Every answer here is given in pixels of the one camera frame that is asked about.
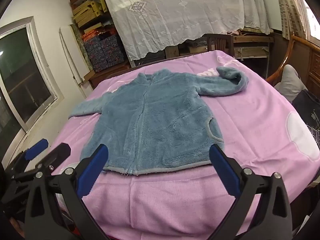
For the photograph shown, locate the grey cushion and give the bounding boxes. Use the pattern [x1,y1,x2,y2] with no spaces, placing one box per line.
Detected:
[274,64,309,103]

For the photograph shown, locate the stack of dark patterned boxes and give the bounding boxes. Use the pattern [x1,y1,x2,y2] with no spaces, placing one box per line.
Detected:
[81,27,125,73]

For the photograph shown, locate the wooden shelf with woven mats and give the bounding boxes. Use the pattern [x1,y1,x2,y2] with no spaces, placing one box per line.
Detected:
[232,29,275,60]

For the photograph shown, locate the dark wooden chair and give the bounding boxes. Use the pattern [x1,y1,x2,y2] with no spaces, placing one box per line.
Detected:
[206,33,234,55]

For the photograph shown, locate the pink printed blanket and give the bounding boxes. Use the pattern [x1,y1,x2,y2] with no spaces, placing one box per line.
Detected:
[52,49,320,240]

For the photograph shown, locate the white board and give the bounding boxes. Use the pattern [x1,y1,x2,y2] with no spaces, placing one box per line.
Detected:
[59,26,88,85]

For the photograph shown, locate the white framed window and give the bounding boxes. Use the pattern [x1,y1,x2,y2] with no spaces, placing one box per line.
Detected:
[0,16,65,133]

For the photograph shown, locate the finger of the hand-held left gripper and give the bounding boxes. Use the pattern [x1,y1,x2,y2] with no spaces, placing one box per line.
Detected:
[35,142,72,178]
[6,138,50,175]

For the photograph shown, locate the plaid curtain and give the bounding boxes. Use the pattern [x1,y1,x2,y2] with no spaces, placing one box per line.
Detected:
[272,0,313,39]

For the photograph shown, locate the blue fleece jacket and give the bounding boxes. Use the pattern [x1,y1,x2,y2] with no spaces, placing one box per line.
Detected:
[68,66,250,177]

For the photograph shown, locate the green patterned panel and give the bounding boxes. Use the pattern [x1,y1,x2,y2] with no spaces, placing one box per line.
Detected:
[71,24,95,73]

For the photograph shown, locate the rattan chair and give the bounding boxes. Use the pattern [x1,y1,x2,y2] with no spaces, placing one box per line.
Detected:
[265,32,320,85]

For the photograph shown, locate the stack of yellow boxes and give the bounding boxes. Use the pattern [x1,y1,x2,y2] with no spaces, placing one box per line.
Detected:
[72,0,108,28]

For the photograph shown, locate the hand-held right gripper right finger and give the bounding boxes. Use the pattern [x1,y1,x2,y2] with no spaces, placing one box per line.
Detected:
[209,144,294,240]

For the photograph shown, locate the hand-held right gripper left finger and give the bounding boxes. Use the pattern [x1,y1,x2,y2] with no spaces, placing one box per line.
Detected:
[24,144,110,240]

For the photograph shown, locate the black bag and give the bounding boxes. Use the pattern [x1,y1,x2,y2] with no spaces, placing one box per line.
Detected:
[291,90,320,150]

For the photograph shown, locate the white lace cloth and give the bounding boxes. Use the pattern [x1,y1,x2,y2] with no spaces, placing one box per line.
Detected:
[100,0,272,60]

